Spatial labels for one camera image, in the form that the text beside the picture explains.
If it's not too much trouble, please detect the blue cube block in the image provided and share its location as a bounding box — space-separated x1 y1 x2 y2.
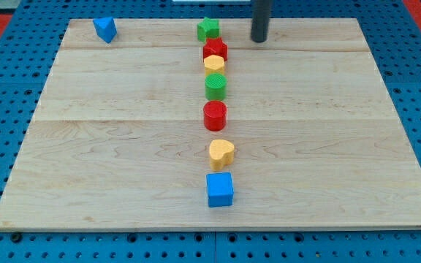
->
206 172 234 207

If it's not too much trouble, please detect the red star block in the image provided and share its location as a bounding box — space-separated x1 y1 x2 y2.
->
202 37 228 61

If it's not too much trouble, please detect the blue triangle block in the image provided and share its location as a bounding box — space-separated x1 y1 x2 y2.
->
93 17 117 43

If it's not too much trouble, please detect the yellow hexagon block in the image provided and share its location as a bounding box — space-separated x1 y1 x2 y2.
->
203 55 225 76

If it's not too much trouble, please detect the red cylinder block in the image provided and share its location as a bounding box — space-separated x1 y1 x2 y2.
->
203 100 227 132

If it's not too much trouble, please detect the yellow heart block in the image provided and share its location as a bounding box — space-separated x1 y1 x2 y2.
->
209 140 235 171

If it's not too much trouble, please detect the light wooden board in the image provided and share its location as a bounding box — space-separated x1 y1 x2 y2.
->
0 18 421 232

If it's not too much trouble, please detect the green star block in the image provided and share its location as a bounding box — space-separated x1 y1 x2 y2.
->
197 17 220 42

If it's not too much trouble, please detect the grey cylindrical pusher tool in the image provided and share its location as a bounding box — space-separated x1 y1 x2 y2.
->
251 0 273 43

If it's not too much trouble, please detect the green cylinder block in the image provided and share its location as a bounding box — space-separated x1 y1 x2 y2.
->
205 73 227 101

